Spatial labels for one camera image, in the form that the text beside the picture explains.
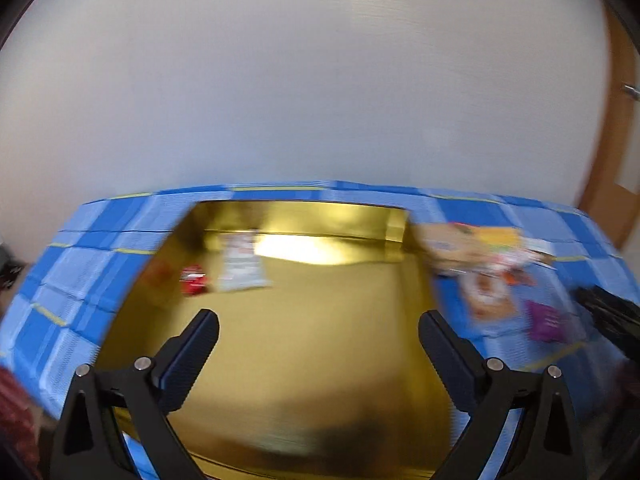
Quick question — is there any gold gift box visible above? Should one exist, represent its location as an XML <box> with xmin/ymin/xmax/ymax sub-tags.
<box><xmin>92</xmin><ymin>200</ymin><xmax>458</xmax><ymax>480</ymax></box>

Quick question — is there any dark object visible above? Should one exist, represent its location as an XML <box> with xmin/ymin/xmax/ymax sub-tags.
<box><xmin>0</xmin><ymin>245</ymin><xmax>27</xmax><ymax>292</ymax></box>

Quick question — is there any small red candy packet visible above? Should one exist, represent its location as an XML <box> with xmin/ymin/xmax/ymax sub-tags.
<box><xmin>181</xmin><ymin>264</ymin><xmax>208</xmax><ymax>295</ymax></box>

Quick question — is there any green yellow cracker packet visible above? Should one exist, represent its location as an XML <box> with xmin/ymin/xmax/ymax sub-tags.
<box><xmin>475</xmin><ymin>227</ymin><xmax>525</xmax><ymax>255</ymax></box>

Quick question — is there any wooden door frame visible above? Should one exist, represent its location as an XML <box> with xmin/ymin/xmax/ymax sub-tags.
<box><xmin>577</xmin><ymin>5</ymin><xmax>640</xmax><ymax>250</ymax></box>

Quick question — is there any blue checked tablecloth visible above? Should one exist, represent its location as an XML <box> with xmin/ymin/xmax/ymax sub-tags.
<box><xmin>0</xmin><ymin>180</ymin><xmax>632</xmax><ymax>480</ymax></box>

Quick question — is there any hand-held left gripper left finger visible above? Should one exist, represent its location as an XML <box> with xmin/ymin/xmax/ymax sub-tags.
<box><xmin>50</xmin><ymin>308</ymin><xmax>221</xmax><ymax>480</ymax></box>

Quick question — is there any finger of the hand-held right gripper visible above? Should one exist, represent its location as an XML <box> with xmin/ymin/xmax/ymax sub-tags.
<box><xmin>575</xmin><ymin>285</ymin><xmax>640</xmax><ymax>313</ymax></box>
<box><xmin>592</xmin><ymin>310</ymin><xmax>640</xmax><ymax>357</ymax></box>

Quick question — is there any red plaid clothing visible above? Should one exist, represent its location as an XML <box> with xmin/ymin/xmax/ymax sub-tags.
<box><xmin>0</xmin><ymin>367</ymin><xmax>42</xmax><ymax>480</ymax></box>

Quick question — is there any purple snack packet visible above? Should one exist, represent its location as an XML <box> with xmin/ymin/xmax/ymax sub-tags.
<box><xmin>525</xmin><ymin>300</ymin><xmax>572</xmax><ymax>344</ymax></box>

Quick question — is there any long white orange snack packet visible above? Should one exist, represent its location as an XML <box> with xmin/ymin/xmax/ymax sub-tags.
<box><xmin>460</xmin><ymin>265</ymin><xmax>522</xmax><ymax>322</ymax></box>

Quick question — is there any puffed rice bar packet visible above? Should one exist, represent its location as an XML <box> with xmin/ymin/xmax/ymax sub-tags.
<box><xmin>417</xmin><ymin>222</ymin><xmax>481</xmax><ymax>275</ymax></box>

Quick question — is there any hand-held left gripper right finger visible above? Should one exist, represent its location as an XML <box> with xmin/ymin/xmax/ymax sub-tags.
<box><xmin>417</xmin><ymin>310</ymin><xmax>587</xmax><ymax>480</ymax></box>

